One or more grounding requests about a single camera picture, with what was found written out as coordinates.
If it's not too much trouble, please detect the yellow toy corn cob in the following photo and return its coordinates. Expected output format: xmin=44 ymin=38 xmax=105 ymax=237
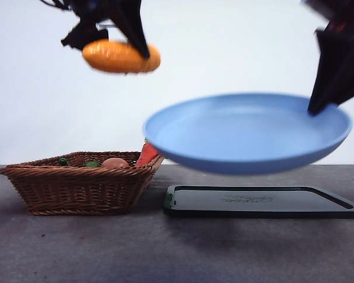
xmin=82 ymin=40 xmax=162 ymax=74

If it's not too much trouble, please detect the blue round plate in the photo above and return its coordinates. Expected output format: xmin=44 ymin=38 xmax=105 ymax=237
xmin=142 ymin=93 xmax=353 ymax=176

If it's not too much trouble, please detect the brown wicker basket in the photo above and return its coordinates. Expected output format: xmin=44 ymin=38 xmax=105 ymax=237
xmin=0 ymin=151 xmax=166 ymax=216

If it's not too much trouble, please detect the green chili pepper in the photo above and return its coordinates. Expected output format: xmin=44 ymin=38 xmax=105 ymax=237
xmin=58 ymin=158 xmax=101 ymax=168

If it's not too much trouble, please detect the beige toy egg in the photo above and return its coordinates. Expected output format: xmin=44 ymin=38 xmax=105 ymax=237
xmin=101 ymin=157 xmax=130 ymax=169

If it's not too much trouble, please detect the orange toy carrot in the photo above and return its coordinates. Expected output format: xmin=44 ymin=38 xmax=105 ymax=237
xmin=135 ymin=137 xmax=160 ymax=167

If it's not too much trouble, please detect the black rectangular tray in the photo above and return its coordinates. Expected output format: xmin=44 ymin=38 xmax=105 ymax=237
xmin=162 ymin=185 xmax=354 ymax=219

